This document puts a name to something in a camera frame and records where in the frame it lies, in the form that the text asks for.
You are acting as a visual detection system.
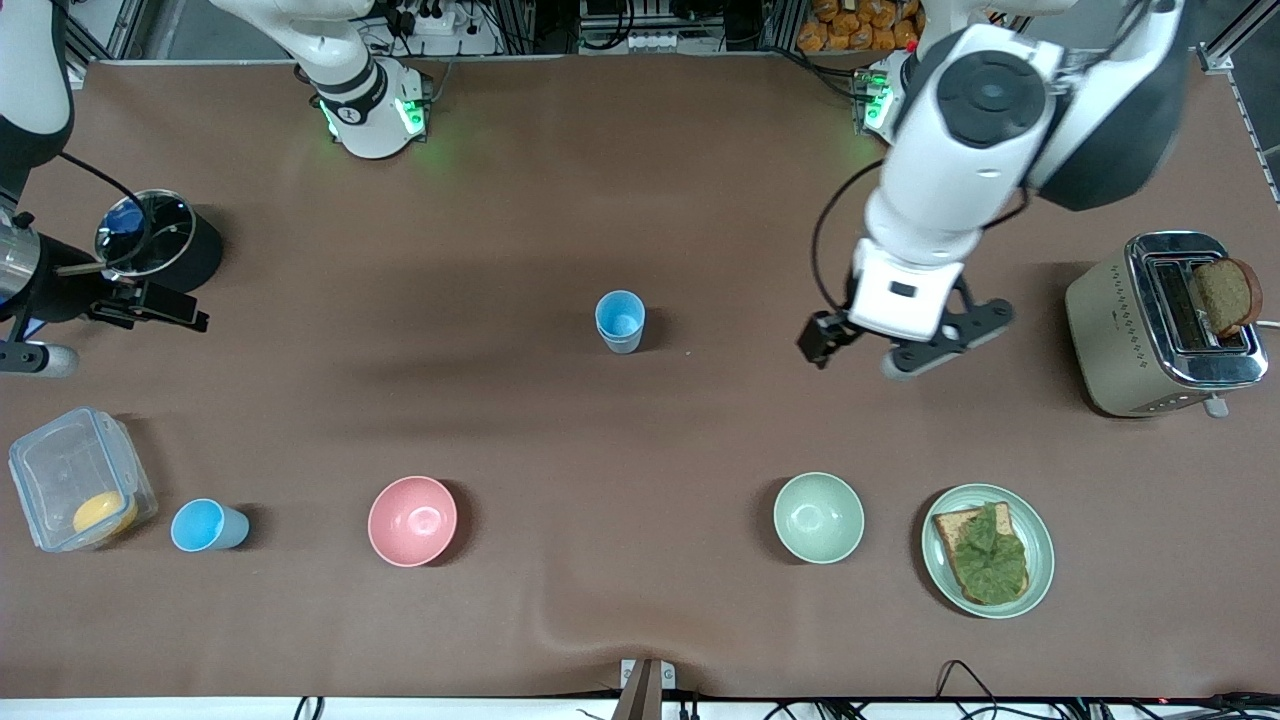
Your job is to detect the pink bowl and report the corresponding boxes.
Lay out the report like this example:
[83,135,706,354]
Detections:
[367,475,459,568]

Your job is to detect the metal table clamp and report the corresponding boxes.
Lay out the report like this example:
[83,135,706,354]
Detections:
[620,658,676,720]

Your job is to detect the pale green round plate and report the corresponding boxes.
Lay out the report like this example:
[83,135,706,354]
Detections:
[921,484,1056,620]

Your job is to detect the pale green bowl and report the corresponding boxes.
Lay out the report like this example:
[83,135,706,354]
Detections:
[773,472,866,565]

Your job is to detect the glass pot lid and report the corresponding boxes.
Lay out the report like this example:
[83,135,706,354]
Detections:
[95,190,196,279]

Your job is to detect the brown bread slice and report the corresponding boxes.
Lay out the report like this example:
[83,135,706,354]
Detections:
[1190,257,1265,339]
[932,502,1031,607]

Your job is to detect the clear plastic lidded container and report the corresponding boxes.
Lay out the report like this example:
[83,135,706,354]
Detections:
[8,406,159,554]

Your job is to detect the black cooking pot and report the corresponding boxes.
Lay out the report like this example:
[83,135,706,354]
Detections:
[95,188,224,294]

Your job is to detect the orange round food item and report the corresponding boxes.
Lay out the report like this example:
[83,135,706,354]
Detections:
[72,490,139,538]

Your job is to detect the orange packaged snacks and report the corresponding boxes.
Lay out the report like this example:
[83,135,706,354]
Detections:
[797,0,926,53]

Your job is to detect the black looped cable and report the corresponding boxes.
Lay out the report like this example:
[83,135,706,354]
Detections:
[935,659,1003,720]

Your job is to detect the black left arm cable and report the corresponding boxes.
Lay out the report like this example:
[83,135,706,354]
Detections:
[812,158,886,313]

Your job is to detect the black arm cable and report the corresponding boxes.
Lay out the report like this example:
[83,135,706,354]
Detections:
[58,152,156,293]
[812,158,886,313]

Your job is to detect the white power strip with plugs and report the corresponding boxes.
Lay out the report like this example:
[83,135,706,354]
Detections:
[395,0,473,37]

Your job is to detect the beige and chrome toaster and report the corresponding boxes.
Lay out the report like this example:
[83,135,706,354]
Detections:
[1065,232,1271,419]

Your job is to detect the green lettuce leaf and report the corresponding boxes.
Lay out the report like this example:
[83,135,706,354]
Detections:
[948,503,1029,605]

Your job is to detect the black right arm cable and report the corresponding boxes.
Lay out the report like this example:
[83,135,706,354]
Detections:
[58,152,156,293]

